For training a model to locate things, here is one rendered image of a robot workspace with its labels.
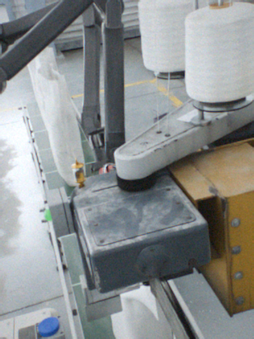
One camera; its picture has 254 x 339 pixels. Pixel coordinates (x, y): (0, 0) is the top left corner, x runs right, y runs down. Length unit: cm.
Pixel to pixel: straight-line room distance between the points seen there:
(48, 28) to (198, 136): 48
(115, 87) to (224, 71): 47
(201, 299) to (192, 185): 173
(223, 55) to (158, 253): 38
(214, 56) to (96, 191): 39
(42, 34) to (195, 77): 52
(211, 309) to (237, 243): 163
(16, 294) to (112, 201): 205
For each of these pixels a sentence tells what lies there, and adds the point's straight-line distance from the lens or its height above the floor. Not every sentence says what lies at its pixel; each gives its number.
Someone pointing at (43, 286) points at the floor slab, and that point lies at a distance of 301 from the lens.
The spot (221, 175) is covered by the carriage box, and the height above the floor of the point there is 133.
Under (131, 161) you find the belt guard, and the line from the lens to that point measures 101.
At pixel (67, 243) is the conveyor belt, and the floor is 38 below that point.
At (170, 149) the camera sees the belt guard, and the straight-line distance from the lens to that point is 107.
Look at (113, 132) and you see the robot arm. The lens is 134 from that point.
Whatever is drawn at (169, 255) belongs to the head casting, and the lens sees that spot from 93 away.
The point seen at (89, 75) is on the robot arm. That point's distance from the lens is 174.
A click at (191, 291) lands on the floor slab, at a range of 278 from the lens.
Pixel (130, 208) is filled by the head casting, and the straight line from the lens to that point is 99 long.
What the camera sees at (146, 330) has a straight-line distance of 161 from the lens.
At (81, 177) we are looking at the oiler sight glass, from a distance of 109.
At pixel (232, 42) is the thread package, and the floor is 164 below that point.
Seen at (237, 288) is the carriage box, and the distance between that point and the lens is 114.
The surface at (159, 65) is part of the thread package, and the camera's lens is 116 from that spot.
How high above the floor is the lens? 186
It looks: 27 degrees down
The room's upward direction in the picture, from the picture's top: 8 degrees counter-clockwise
